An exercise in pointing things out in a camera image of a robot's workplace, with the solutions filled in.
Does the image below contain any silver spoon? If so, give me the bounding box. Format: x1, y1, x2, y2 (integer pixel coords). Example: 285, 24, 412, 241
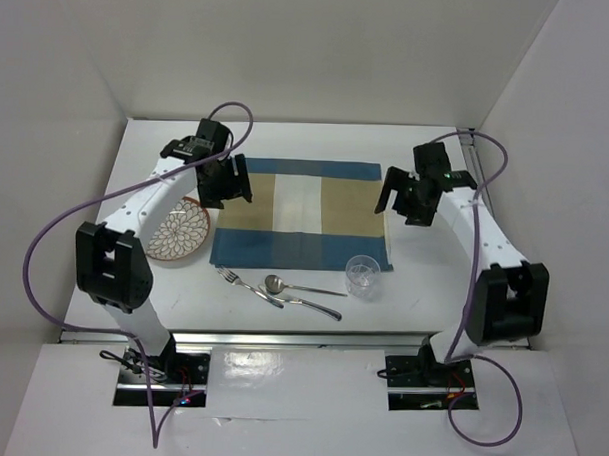
263, 274, 347, 297

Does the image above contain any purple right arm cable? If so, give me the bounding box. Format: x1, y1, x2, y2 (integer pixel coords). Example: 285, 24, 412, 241
416, 130, 534, 451

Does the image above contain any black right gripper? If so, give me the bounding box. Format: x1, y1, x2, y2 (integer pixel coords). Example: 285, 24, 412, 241
375, 165, 437, 229

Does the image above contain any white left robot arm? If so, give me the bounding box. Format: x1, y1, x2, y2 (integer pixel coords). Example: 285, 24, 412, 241
75, 118, 253, 382

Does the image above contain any floral ceramic plate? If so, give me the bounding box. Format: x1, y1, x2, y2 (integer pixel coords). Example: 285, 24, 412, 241
146, 197, 211, 261

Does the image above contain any silver knife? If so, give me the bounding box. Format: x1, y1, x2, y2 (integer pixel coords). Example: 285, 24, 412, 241
268, 294, 342, 321

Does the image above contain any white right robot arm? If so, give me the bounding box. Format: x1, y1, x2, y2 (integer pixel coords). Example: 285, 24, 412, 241
375, 142, 550, 385

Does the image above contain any aluminium right side rail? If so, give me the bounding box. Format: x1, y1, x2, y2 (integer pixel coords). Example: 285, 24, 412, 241
454, 126, 494, 215

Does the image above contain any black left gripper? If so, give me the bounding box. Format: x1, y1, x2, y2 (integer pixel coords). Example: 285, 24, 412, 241
195, 151, 252, 211

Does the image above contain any blue beige white placemat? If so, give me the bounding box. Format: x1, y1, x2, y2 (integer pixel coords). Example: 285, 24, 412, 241
209, 158, 393, 271

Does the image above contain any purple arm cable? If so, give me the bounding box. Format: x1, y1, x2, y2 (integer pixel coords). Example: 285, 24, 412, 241
416, 130, 534, 451
18, 94, 255, 452

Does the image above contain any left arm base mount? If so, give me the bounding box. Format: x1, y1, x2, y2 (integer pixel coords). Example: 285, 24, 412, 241
99, 349, 211, 408

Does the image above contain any silver fork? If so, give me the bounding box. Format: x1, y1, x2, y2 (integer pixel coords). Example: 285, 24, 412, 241
215, 266, 284, 309

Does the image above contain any clear drinking glass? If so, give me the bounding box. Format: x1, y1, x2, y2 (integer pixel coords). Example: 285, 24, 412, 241
345, 255, 381, 301

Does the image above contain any aluminium front rail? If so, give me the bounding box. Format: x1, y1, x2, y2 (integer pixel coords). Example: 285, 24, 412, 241
57, 319, 532, 361

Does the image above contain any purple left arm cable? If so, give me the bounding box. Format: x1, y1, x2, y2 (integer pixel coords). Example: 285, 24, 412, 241
18, 94, 255, 452

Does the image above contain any aluminium rail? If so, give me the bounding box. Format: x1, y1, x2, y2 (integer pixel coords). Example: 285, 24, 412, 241
454, 126, 494, 215
57, 319, 532, 361

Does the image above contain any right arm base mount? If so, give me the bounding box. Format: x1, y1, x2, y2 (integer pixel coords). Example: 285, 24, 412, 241
376, 355, 479, 411

